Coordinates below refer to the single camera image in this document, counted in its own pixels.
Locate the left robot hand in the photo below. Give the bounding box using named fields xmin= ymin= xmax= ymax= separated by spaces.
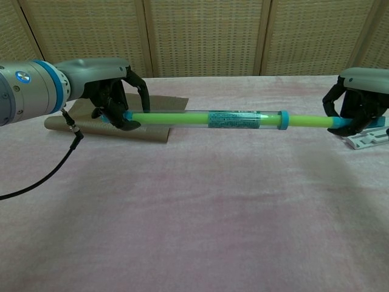
xmin=54 ymin=58 xmax=151 ymax=131

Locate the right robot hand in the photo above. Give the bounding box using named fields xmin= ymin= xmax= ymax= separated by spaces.
xmin=322 ymin=67 xmax=389 ymax=137

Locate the light green rod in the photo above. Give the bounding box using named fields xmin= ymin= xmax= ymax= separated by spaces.
xmin=132 ymin=112 xmax=387 ymax=128

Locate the white folding stand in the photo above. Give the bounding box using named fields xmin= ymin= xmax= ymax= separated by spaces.
xmin=342 ymin=123 xmax=389 ymax=150

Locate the brown folded cloth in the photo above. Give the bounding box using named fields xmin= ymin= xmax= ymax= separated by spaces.
xmin=44 ymin=92 xmax=189 ymax=144

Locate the bamboo folding screen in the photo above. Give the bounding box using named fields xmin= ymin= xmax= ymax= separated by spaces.
xmin=0 ymin=0 xmax=389 ymax=79

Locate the pink tablecloth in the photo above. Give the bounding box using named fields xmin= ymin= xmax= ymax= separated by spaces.
xmin=0 ymin=74 xmax=389 ymax=292

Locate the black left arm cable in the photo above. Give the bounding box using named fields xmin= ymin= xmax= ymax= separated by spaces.
xmin=0 ymin=108 xmax=85 ymax=201

